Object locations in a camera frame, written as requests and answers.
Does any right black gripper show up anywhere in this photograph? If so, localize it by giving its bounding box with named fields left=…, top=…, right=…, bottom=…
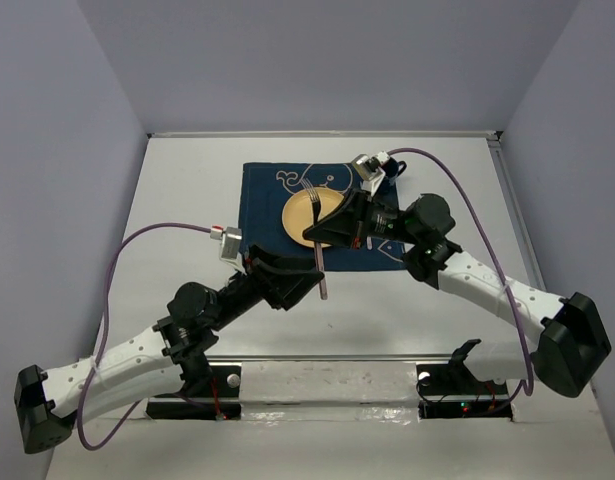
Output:
left=302, top=186, right=421, bottom=248

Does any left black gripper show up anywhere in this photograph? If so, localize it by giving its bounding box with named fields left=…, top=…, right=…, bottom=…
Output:
left=207, top=241, right=323, bottom=331

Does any fork with pink handle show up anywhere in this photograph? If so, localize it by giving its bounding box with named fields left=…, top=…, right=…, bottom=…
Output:
left=300, top=177, right=331, bottom=302

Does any yellow plate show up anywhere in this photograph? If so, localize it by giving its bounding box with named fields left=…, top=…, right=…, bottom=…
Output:
left=282, top=187, right=344, bottom=249

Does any dark blue cloth placemat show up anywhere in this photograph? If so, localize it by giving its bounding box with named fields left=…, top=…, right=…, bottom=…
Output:
left=238, top=162, right=405, bottom=272

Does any dark blue cup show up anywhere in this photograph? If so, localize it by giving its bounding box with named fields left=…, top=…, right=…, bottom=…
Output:
left=382, top=157, right=407, bottom=185

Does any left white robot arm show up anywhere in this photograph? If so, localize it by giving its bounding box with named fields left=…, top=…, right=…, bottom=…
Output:
left=14, top=245, right=324, bottom=454

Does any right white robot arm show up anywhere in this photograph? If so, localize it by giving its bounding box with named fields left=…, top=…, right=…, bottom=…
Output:
left=303, top=190, right=611, bottom=398

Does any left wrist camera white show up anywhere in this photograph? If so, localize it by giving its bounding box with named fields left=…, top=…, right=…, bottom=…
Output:
left=210, top=225, right=242, bottom=269

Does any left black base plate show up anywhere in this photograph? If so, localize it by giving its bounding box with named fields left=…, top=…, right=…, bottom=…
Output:
left=145, top=362, right=242, bottom=421

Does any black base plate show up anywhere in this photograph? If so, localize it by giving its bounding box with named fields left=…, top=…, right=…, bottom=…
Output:
left=415, top=364, right=513, bottom=420
left=145, top=362, right=242, bottom=421

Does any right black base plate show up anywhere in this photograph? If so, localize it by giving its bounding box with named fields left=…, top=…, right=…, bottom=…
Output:
left=415, top=364, right=513, bottom=420

